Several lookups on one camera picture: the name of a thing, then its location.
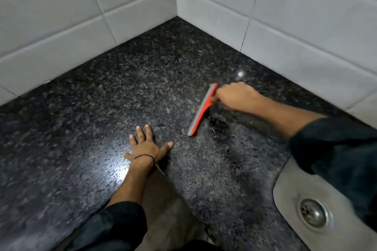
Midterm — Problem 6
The person's left forearm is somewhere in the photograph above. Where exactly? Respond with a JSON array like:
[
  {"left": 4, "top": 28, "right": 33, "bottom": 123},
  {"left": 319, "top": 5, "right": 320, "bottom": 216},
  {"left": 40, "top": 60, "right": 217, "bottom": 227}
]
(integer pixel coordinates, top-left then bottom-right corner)
[{"left": 108, "top": 158, "right": 155, "bottom": 208}]

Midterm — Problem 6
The person's left hand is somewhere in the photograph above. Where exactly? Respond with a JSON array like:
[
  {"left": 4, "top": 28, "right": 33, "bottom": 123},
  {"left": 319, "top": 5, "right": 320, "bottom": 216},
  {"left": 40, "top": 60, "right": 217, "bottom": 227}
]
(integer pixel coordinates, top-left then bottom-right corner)
[{"left": 124, "top": 124, "right": 174, "bottom": 167}]

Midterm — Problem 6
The orange squeegee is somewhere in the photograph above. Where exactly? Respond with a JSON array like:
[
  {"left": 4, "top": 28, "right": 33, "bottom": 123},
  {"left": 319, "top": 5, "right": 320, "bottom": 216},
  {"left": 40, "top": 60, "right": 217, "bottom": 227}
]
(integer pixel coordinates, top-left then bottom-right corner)
[{"left": 187, "top": 83, "right": 219, "bottom": 137}]

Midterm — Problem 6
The person's right forearm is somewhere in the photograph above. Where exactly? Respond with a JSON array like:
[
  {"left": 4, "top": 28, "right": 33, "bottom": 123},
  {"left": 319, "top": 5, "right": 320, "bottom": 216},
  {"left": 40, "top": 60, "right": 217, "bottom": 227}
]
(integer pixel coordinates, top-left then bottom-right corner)
[{"left": 256, "top": 95, "right": 328, "bottom": 139}]

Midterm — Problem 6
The steel sink drain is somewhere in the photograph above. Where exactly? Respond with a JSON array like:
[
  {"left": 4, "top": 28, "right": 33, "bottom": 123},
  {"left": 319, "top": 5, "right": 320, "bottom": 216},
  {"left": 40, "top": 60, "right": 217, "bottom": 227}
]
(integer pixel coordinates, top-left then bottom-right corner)
[{"left": 298, "top": 198, "right": 330, "bottom": 229}]

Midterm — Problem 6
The steel sink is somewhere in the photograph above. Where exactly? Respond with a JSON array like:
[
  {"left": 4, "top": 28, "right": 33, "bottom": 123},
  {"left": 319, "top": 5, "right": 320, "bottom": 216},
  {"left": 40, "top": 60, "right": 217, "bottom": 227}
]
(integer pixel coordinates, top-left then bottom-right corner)
[{"left": 272, "top": 158, "right": 377, "bottom": 251}]

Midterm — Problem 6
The black wrist thread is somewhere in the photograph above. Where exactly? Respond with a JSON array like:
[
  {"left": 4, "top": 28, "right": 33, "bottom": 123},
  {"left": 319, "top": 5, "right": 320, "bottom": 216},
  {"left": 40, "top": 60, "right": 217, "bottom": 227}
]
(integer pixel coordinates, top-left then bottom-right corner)
[{"left": 133, "top": 155, "right": 155, "bottom": 164}]

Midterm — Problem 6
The person's right hand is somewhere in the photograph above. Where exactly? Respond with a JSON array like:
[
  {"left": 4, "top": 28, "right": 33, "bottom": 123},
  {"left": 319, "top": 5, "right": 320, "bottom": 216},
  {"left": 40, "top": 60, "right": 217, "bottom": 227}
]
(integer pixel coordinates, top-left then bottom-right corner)
[{"left": 210, "top": 82, "right": 265, "bottom": 111}]

